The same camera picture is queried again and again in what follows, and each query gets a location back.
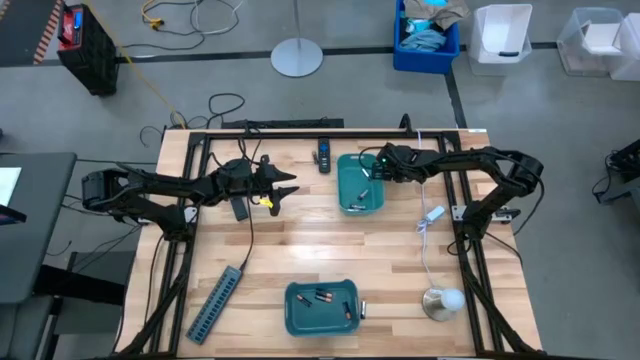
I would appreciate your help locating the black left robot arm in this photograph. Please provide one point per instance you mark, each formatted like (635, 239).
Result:
(150, 187)

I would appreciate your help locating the white paper sheet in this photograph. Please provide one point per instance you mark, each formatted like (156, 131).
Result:
(9, 185)

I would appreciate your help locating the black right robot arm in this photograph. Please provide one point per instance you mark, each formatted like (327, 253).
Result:
(465, 157)

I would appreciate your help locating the black red tool case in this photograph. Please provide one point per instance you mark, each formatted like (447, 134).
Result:
(92, 55)

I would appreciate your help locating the white plastic bin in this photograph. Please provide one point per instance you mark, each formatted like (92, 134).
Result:
(500, 35)

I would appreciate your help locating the black metal table frame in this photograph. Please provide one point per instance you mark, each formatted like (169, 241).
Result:
(300, 135)

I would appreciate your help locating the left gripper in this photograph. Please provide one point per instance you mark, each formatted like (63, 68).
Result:
(240, 182)

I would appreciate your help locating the black clamp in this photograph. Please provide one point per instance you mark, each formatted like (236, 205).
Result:
(405, 124)

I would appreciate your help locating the white power adapter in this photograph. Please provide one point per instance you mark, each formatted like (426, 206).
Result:
(436, 212)

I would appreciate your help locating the black desk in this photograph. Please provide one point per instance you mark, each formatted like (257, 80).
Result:
(35, 240)

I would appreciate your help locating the clear plastic bin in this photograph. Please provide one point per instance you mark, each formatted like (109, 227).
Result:
(575, 60)
(630, 50)

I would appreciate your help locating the silver battery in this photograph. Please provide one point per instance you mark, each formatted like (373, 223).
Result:
(357, 206)
(365, 173)
(363, 194)

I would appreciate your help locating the grey multi-port USB hub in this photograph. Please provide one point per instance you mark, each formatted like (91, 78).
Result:
(215, 305)

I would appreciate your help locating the grey round stand base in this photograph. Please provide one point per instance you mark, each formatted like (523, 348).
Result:
(297, 57)

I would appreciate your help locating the grey metal mounting plate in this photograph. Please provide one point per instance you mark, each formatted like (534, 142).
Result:
(457, 212)
(191, 215)

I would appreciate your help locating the black mat orange stripes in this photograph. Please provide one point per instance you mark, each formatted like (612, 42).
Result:
(25, 30)

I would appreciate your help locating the blue plastic bin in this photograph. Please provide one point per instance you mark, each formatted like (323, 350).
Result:
(425, 62)

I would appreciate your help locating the white cardboard box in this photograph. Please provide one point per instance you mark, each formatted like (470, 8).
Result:
(602, 37)

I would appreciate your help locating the black power strip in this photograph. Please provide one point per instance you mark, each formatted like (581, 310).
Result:
(280, 123)

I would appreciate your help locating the blue grey cloth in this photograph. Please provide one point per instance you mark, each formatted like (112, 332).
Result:
(422, 40)

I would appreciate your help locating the black remote control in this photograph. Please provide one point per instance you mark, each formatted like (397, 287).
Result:
(325, 160)

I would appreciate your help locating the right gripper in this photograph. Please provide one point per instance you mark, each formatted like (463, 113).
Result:
(402, 162)

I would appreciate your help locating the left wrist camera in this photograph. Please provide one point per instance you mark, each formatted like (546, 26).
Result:
(263, 164)

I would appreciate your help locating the white globe lamp metal base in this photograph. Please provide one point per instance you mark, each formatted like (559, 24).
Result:
(435, 305)

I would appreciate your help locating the teal plastic bin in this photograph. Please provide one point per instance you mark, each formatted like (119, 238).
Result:
(350, 192)
(310, 320)

